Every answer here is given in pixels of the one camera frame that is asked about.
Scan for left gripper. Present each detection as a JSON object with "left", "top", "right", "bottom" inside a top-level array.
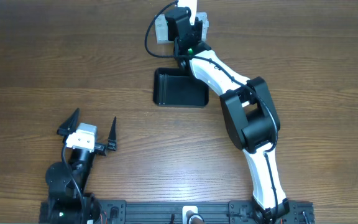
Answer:
[{"left": 57, "top": 108, "right": 118, "bottom": 157}]

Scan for black tray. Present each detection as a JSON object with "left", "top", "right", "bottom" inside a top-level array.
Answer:
[{"left": 152, "top": 67, "right": 210, "bottom": 108}]

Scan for white test tube rack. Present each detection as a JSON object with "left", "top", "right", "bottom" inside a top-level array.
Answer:
[{"left": 154, "top": 12, "right": 209, "bottom": 44}]

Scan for black cable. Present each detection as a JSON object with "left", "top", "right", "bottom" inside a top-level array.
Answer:
[
  {"left": 144, "top": 1, "right": 280, "bottom": 218},
  {"left": 60, "top": 144, "right": 86, "bottom": 218}
]

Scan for mounting rail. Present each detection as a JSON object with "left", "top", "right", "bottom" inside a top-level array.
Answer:
[{"left": 39, "top": 200, "right": 315, "bottom": 224}]

